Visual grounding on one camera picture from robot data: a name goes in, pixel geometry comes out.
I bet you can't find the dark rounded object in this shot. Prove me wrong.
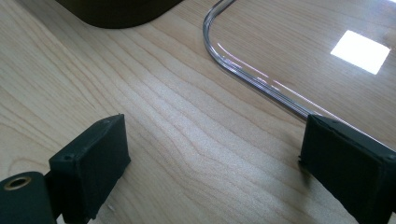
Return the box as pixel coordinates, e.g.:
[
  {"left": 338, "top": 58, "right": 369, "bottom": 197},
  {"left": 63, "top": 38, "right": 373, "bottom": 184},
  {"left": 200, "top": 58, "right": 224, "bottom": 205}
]
[{"left": 55, "top": 0, "right": 185, "bottom": 30}]

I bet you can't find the clear plastic tray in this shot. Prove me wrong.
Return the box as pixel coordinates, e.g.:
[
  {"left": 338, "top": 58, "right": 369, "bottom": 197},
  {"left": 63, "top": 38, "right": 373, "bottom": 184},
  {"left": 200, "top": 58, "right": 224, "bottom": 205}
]
[{"left": 202, "top": 0, "right": 396, "bottom": 150}]

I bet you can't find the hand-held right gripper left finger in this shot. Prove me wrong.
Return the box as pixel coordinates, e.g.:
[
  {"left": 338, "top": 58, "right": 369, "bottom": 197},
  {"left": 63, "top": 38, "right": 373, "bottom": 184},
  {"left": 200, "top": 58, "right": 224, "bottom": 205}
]
[{"left": 49, "top": 113, "right": 132, "bottom": 224}]

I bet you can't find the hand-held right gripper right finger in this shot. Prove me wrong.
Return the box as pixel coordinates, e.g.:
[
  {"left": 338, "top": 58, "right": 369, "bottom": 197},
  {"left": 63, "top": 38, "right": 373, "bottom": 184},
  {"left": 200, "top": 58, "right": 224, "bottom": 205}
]
[{"left": 298, "top": 114, "right": 396, "bottom": 224}]

